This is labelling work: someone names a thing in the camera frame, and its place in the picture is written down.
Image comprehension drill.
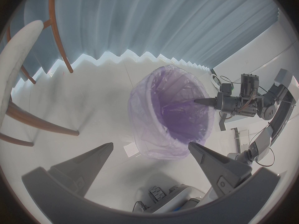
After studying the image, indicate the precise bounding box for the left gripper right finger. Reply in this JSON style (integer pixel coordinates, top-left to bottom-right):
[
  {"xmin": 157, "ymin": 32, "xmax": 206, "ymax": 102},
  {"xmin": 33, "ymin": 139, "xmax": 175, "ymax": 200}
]
[{"xmin": 188, "ymin": 142, "xmax": 253, "ymax": 199}]

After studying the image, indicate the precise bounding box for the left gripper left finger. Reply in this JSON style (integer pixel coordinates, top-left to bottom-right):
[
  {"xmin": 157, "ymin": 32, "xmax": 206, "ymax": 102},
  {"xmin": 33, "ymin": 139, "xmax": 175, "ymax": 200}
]
[{"xmin": 48, "ymin": 142, "xmax": 114, "ymax": 196}]

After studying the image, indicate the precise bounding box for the purple plastic bag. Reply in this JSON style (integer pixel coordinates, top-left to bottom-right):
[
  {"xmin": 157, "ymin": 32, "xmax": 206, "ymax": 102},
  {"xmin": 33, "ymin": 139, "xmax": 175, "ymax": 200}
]
[{"xmin": 127, "ymin": 64, "xmax": 216, "ymax": 159}]

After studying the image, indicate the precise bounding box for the white trash bin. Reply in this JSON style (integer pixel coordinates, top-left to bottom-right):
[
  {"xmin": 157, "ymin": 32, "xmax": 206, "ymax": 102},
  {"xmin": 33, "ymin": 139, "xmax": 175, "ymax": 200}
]
[{"xmin": 134, "ymin": 65, "xmax": 213, "ymax": 153}]

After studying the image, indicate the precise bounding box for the pale blue curtain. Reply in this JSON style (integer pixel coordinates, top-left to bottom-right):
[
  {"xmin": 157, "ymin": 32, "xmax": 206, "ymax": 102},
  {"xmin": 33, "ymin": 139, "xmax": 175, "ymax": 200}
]
[{"xmin": 6, "ymin": 0, "xmax": 279, "ymax": 75}]

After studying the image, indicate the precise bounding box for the white cushioned wooden chair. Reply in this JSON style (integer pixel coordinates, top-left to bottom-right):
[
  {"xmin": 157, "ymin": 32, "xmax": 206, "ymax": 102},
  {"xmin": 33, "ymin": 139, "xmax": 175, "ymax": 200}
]
[{"xmin": 0, "ymin": 0, "xmax": 80, "ymax": 147}]

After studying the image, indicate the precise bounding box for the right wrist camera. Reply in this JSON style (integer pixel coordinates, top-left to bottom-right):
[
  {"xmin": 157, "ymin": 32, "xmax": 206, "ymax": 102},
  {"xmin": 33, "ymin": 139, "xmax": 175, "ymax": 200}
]
[{"xmin": 221, "ymin": 83, "xmax": 234, "ymax": 95}]

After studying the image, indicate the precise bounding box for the black cable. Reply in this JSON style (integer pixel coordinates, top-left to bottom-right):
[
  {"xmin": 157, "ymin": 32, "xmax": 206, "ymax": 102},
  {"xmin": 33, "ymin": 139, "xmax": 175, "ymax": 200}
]
[{"xmin": 220, "ymin": 76, "xmax": 242, "ymax": 85}]

